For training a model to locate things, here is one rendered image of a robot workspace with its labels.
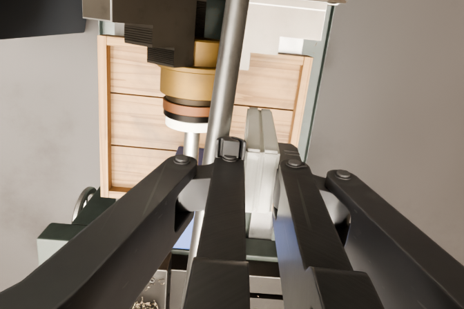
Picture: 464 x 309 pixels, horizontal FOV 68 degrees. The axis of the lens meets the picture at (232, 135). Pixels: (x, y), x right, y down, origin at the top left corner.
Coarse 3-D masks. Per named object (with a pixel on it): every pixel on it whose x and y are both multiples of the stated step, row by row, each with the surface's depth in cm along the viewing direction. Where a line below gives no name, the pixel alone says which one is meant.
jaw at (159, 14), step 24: (96, 0) 28; (120, 0) 27; (144, 0) 29; (168, 0) 32; (192, 0) 34; (144, 24) 30; (168, 24) 32; (192, 24) 35; (168, 48) 34; (192, 48) 36
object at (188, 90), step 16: (208, 48) 37; (208, 64) 38; (160, 80) 40; (176, 80) 37; (192, 80) 37; (208, 80) 37; (176, 96) 38; (192, 96) 37; (208, 96) 38; (176, 112) 39; (192, 112) 38; (208, 112) 39
